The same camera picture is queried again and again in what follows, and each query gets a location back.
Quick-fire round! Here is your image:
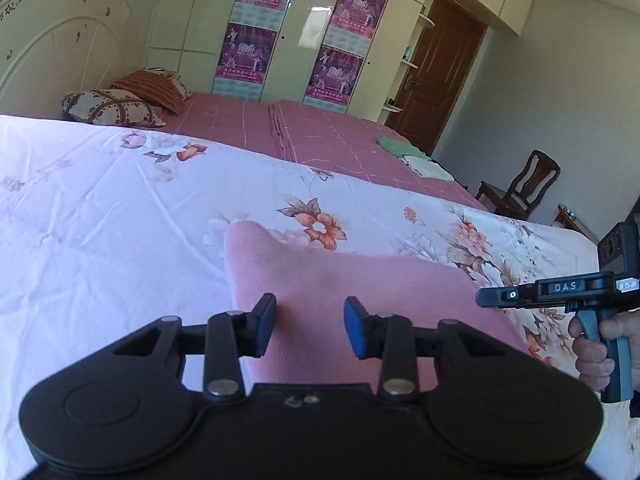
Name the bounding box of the pink knit shirt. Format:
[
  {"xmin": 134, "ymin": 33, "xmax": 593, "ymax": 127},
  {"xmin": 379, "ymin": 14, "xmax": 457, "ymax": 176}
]
[{"xmin": 223, "ymin": 220, "xmax": 535, "ymax": 396}]

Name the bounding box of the white round headboard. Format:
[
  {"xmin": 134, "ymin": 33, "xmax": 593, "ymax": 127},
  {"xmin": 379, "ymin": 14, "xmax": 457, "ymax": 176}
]
[{"xmin": 0, "ymin": 0, "xmax": 147, "ymax": 121}]

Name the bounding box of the person's right hand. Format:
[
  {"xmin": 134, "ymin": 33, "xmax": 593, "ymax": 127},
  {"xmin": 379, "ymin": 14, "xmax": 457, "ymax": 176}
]
[{"xmin": 567, "ymin": 309, "xmax": 640, "ymax": 392}]

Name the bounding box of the white folded cloth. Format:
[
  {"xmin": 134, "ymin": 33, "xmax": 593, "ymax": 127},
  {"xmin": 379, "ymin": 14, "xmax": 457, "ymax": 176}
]
[{"xmin": 412, "ymin": 160, "xmax": 455, "ymax": 182}]

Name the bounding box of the floral white blanket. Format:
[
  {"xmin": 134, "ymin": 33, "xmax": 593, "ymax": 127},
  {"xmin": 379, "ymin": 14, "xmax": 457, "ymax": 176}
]
[{"xmin": 0, "ymin": 114, "xmax": 640, "ymax": 480}]

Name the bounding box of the dark wooden chair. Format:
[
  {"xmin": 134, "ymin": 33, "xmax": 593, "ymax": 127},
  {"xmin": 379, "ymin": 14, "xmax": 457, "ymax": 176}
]
[{"xmin": 475, "ymin": 150, "xmax": 561, "ymax": 221}]

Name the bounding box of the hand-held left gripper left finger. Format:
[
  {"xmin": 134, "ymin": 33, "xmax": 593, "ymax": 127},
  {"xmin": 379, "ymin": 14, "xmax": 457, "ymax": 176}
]
[{"xmin": 112, "ymin": 292, "xmax": 278, "ymax": 405}]

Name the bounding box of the green folded cloth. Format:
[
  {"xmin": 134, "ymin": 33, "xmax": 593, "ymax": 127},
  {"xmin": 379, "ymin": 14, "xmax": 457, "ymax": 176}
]
[{"xmin": 376, "ymin": 136, "xmax": 427, "ymax": 157}]

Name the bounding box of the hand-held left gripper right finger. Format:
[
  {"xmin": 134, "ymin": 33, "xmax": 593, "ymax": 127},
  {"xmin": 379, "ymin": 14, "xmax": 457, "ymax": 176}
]
[{"xmin": 343, "ymin": 296, "xmax": 506, "ymax": 404}]

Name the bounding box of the brown patterned pillow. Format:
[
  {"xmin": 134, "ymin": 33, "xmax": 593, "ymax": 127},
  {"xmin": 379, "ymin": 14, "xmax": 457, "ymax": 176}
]
[
  {"xmin": 159, "ymin": 72, "xmax": 193, "ymax": 101},
  {"xmin": 61, "ymin": 88, "xmax": 167, "ymax": 127}
]

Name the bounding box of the brown wooden door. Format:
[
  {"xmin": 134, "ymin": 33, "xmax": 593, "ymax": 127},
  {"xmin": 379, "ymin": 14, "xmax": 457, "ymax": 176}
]
[{"xmin": 382, "ymin": 0, "xmax": 488, "ymax": 157}]

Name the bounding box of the orange striped pillow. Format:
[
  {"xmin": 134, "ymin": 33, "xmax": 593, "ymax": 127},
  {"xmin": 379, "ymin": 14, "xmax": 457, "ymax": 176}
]
[{"xmin": 111, "ymin": 70, "xmax": 186, "ymax": 115}]

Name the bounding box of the wooden side table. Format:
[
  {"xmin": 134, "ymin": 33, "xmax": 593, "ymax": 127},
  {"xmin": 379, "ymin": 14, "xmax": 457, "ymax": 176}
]
[{"xmin": 552, "ymin": 203, "xmax": 599, "ymax": 242}]

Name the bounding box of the cream corner shelf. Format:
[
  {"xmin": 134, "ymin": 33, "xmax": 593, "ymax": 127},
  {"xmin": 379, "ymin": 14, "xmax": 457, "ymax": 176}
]
[{"xmin": 382, "ymin": 4, "xmax": 435, "ymax": 116}]

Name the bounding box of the pink checked bedspread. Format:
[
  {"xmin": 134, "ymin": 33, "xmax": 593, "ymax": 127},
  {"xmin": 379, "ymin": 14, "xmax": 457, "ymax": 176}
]
[{"xmin": 160, "ymin": 91, "xmax": 490, "ymax": 212}]

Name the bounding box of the cream glossy wardrobe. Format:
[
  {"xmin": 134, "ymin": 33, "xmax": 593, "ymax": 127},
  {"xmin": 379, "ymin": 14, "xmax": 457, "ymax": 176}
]
[{"xmin": 145, "ymin": 0, "xmax": 537, "ymax": 123}]

